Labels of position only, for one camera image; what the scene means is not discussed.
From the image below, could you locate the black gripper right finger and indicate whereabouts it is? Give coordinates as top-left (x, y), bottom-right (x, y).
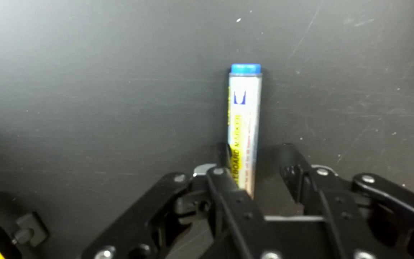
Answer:
top-left (274, 141), bottom-right (414, 259)

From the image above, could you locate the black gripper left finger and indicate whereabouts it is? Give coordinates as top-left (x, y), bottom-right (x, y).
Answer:
top-left (80, 141), bottom-right (271, 259)

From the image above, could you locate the blue and white marker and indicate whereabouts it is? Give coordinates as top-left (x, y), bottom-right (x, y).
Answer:
top-left (225, 62), bottom-right (264, 199)

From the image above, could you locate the black tripod equipment heap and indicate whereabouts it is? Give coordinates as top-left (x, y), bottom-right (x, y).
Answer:
top-left (0, 190), bottom-right (51, 259)

